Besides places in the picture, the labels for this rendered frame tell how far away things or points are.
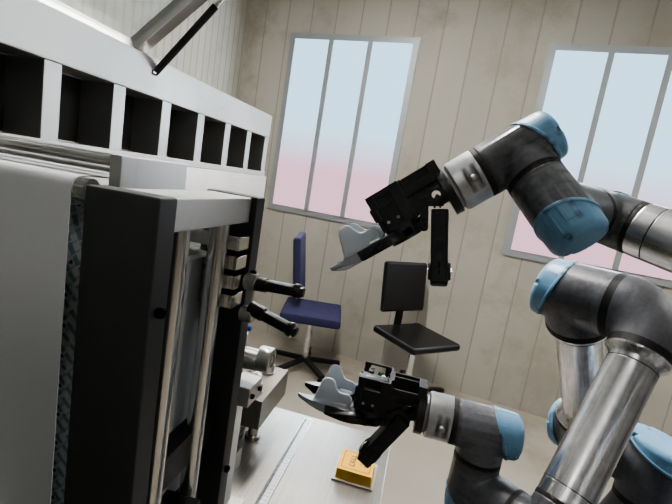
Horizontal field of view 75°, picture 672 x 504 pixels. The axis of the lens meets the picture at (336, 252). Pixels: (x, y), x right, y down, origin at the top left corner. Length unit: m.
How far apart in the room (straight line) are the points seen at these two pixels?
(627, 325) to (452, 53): 3.05
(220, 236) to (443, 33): 3.46
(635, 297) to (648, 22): 3.02
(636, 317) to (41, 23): 1.02
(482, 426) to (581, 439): 0.14
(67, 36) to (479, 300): 3.14
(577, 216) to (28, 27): 0.79
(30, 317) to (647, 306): 0.82
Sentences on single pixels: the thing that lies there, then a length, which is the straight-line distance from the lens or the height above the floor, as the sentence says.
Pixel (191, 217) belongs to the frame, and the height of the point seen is 1.43.
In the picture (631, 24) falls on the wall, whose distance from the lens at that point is 3.74.
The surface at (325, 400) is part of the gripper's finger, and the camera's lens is 0.78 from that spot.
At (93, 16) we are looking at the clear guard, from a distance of 0.97.
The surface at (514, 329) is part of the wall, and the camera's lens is 3.59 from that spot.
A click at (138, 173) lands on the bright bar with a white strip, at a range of 0.43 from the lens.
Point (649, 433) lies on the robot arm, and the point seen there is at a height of 1.05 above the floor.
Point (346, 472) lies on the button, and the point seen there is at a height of 0.92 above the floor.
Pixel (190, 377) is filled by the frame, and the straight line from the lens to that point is 0.44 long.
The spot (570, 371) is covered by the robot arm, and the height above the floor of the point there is 1.16.
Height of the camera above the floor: 1.47
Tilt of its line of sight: 9 degrees down
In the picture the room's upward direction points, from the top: 9 degrees clockwise
